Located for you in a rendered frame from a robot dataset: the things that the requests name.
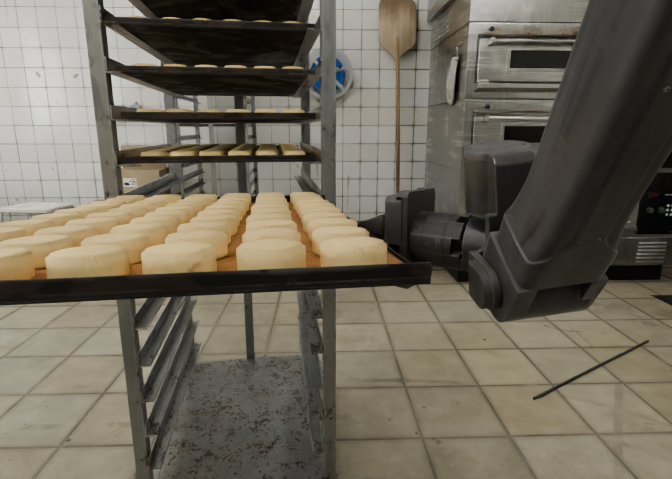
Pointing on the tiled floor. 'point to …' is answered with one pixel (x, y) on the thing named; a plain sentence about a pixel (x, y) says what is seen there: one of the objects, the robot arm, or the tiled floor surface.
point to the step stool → (34, 208)
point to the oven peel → (405, 33)
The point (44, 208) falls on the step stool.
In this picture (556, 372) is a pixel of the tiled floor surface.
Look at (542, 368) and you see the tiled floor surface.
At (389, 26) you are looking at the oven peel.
